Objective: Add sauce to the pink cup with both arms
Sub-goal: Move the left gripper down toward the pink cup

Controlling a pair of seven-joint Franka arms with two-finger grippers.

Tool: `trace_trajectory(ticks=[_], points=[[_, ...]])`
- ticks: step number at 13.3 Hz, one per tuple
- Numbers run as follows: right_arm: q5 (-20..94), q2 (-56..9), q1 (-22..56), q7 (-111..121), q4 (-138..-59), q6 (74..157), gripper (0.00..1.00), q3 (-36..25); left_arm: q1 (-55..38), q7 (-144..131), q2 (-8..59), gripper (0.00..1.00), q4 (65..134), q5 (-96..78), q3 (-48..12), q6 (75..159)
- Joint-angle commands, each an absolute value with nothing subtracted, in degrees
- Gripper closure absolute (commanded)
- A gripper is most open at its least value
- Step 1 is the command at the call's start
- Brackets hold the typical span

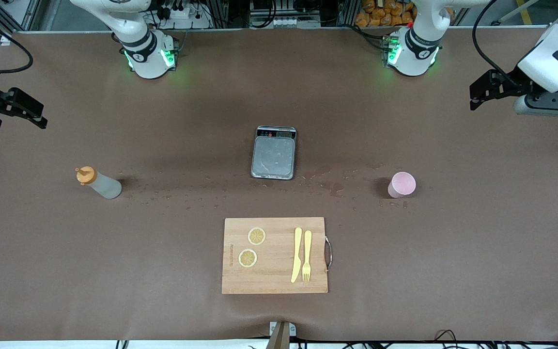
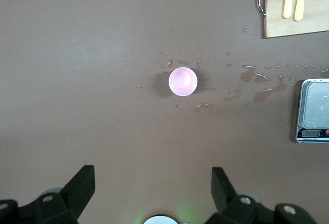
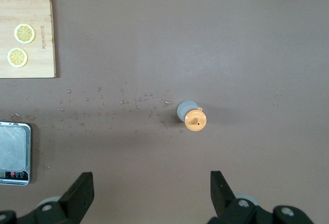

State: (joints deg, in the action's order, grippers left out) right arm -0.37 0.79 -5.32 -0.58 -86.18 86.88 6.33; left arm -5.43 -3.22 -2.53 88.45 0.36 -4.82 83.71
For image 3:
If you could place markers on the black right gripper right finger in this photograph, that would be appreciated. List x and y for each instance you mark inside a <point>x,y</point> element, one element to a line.
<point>221,198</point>

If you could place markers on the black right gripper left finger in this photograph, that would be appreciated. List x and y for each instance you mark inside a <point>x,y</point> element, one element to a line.
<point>77,195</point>

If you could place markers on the squeeze bottle with orange cap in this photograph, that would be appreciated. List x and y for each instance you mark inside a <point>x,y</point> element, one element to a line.
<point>195,121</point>

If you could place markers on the silver digital kitchen scale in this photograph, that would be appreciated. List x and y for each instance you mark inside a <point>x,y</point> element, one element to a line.
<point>13,144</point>

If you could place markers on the wooden cutting board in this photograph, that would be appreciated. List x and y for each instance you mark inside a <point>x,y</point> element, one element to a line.
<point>33,62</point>

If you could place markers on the yellow lemon slice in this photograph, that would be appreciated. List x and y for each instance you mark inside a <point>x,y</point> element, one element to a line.
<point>17,57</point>
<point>24,33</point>

